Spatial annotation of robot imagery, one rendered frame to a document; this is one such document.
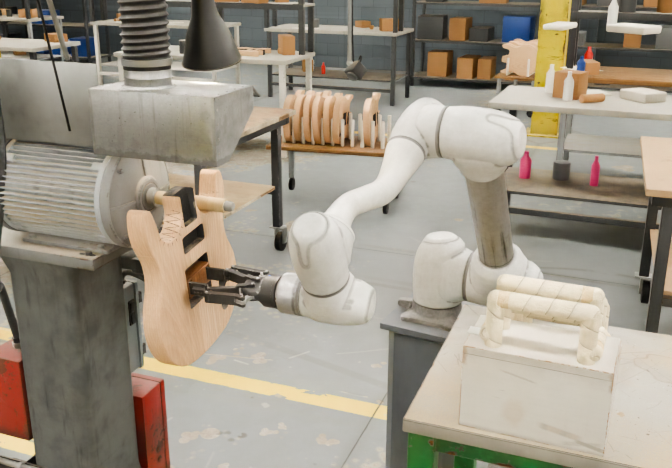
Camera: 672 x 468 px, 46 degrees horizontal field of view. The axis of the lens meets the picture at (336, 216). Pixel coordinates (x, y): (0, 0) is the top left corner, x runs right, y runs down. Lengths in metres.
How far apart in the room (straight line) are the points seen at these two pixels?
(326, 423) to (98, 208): 1.72
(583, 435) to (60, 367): 1.28
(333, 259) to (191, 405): 2.00
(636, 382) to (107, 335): 1.29
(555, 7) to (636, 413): 6.95
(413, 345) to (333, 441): 0.81
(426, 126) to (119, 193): 0.75
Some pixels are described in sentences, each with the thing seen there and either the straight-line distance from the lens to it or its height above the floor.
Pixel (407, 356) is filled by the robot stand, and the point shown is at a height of 0.60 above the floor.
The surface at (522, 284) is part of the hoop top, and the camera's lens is 1.54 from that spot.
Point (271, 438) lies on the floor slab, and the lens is 3.21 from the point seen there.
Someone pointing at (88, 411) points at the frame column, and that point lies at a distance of 2.18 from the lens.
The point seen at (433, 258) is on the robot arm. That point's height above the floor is 0.92.
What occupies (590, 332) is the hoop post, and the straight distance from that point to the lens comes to 1.47.
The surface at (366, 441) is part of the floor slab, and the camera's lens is 3.19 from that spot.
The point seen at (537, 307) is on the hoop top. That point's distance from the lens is 1.46.
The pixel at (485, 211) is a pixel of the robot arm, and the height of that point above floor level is 1.15.
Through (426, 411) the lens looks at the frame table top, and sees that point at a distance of 1.63.
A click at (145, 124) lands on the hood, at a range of 1.69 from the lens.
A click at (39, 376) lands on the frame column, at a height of 0.76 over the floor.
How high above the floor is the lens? 1.79
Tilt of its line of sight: 18 degrees down
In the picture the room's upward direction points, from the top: straight up
